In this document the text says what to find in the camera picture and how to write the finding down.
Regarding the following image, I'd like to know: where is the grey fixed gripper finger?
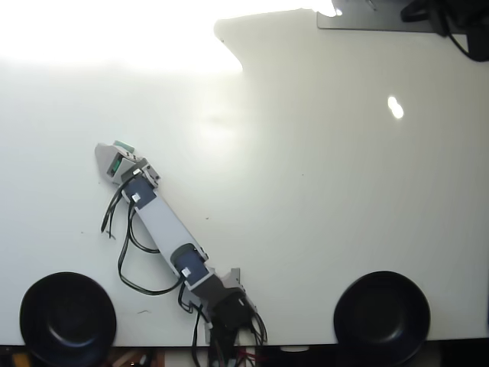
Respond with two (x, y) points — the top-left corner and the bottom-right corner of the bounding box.
(94, 141), (120, 180)

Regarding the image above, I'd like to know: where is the long black servo cable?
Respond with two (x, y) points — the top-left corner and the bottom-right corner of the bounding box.
(118, 202), (184, 296)

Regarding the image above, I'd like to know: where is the short black servo cable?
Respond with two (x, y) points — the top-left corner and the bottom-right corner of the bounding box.
(100, 182), (127, 241)

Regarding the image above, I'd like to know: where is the white moving gripper finger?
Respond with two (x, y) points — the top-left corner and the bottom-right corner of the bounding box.
(121, 148), (147, 166)

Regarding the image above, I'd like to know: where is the black box device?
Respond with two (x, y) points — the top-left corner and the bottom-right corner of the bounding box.
(465, 0), (489, 62)

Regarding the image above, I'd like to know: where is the black round bowl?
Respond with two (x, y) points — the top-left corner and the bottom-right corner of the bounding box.
(19, 271), (118, 367)
(332, 270), (432, 366)

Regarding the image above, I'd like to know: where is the black bracket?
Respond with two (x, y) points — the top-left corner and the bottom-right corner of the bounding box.
(400, 0), (444, 24)

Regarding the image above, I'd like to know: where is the thick black cable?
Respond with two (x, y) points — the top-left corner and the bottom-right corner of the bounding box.
(431, 7), (471, 58)

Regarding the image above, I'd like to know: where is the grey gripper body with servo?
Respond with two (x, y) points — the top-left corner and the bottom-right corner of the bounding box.
(105, 147), (138, 186)

